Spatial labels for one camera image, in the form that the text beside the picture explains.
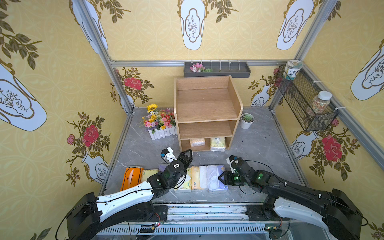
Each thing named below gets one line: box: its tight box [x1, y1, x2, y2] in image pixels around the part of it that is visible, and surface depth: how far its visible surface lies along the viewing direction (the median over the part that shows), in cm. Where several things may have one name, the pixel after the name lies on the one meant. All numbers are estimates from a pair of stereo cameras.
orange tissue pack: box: [120, 166, 144, 191], surface depth 82 cm
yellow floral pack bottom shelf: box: [210, 137, 226, 152], surface depth 94 cm
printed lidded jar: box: [282, 59, 303, 80], surface depth 87 cm
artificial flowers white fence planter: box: [142, 103, 177, 141], surface depth 95 cm
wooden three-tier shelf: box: [173, 75, 244, 153], surface depth 85 cm
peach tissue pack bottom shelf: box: [189, 138, 206, 147], surface depth 97 cm
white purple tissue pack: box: [207, 165, 228, 192], surface depth 80 cm
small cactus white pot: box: [240, 113, 255, 130], surface depth 105 cm
